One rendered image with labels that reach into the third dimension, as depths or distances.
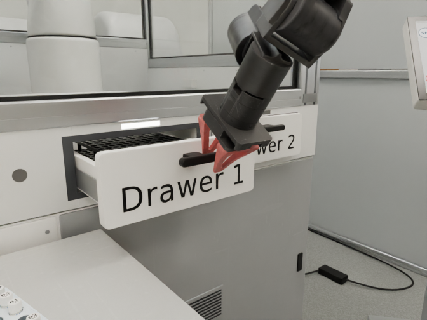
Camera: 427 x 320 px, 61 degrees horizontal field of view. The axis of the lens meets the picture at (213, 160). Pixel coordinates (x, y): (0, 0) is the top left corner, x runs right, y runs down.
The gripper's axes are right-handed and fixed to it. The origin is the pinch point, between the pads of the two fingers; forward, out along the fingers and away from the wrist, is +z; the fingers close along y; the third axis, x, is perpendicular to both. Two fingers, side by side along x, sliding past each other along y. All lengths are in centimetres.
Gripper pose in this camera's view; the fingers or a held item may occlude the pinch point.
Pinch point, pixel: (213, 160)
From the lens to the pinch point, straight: 56.8
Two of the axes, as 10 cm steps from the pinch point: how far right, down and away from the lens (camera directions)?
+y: -4.9, -7.3, 4.8
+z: -3.7, 6.7, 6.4
